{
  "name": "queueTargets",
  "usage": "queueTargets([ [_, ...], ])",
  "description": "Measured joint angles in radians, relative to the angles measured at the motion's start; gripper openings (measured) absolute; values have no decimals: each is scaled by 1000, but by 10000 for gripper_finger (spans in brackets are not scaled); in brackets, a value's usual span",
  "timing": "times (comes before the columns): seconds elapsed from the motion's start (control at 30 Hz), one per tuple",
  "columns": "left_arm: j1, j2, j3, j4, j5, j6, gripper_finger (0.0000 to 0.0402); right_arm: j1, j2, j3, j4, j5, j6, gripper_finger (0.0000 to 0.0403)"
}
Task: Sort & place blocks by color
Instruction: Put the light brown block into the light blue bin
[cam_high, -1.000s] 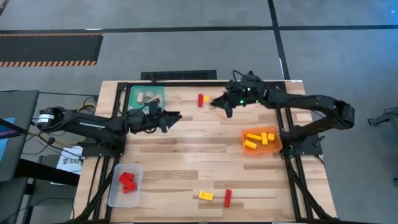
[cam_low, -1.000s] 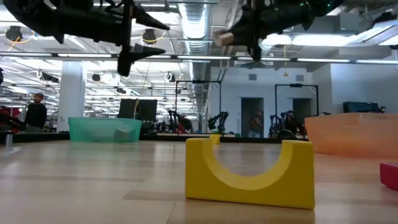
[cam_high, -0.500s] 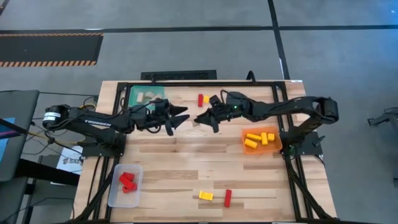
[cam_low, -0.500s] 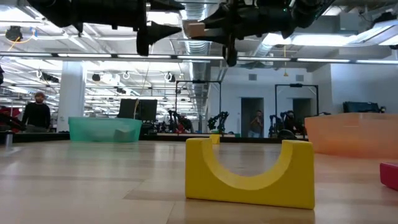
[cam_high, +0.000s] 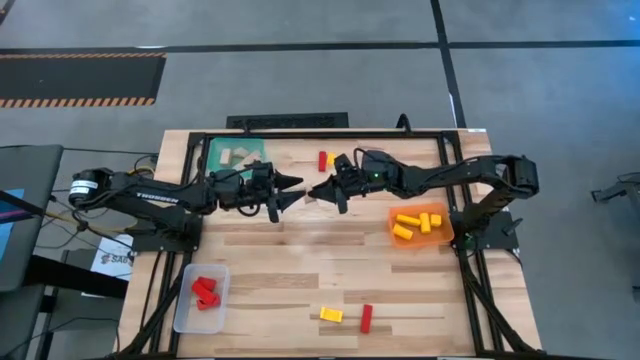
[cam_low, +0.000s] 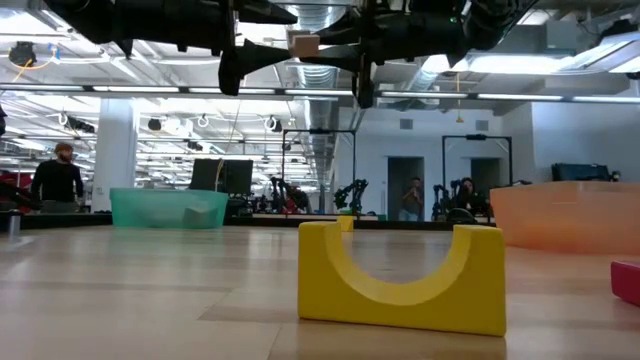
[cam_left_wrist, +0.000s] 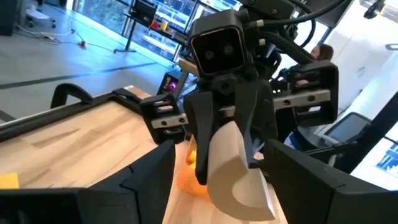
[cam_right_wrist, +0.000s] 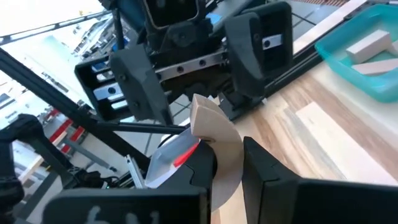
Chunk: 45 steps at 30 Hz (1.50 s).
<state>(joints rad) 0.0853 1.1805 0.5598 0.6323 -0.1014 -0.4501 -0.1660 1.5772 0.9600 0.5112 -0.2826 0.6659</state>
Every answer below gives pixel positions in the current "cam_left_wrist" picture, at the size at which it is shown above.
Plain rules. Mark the wooden arch block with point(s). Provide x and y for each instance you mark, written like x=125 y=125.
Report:
x=227 y=174

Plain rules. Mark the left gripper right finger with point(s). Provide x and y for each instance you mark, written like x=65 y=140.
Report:
x=311 y=193

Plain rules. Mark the wooden top table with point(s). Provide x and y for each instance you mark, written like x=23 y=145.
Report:
x=188 y=67

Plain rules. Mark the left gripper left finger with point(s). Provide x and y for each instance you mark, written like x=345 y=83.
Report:
x=140 y=193

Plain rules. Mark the person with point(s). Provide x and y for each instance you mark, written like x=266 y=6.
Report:
x=323 y=53

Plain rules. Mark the small yellow block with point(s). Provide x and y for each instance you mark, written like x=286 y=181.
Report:
x=9 y=181

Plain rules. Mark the black office desk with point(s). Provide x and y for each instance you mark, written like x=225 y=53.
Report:
x=133 y=28

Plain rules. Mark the small yellow desk item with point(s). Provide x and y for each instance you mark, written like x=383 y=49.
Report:
x=163 y=25

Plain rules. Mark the yellow cube block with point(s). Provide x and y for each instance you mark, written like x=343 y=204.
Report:
x=192 y=156

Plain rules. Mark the black computer purple light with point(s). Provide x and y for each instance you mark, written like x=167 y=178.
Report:
x=170 y=84

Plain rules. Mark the orange translucent plastic bin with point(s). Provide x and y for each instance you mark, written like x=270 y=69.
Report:
x=189 y=185

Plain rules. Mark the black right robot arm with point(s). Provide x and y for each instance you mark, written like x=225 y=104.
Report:
x=267 y=7

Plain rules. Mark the black crate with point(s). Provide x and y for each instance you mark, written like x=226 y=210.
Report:
x=143 y=11

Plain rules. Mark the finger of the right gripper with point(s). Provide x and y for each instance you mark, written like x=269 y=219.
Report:
x=202 y=124
x=258 y=118

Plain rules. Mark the small red desk item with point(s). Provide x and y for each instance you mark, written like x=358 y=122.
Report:
x=154 y=25

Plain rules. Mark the white rolling cart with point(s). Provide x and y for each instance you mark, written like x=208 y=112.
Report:
x=38 y=15

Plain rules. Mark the black table clamp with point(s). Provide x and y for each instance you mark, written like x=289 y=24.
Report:
x=66 y=90

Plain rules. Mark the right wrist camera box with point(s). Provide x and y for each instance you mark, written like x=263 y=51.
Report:
x=217 y=46

